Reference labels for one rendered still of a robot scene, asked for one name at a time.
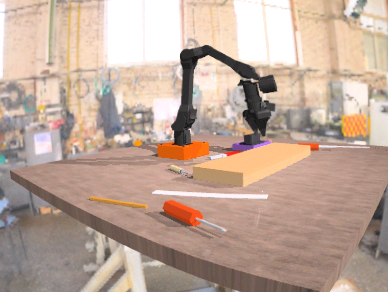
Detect thin orange flat strip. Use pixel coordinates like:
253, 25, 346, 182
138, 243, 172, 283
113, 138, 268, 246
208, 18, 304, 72
90, 196, 147, 208

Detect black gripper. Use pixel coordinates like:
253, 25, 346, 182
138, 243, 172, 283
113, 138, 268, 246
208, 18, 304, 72
242, 94, 271, 136

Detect tan flat panel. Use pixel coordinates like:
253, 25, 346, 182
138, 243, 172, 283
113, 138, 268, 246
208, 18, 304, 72
193, 143, 310, 187

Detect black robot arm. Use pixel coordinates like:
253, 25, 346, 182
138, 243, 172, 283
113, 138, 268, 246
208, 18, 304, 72
171, 45, 277, 146

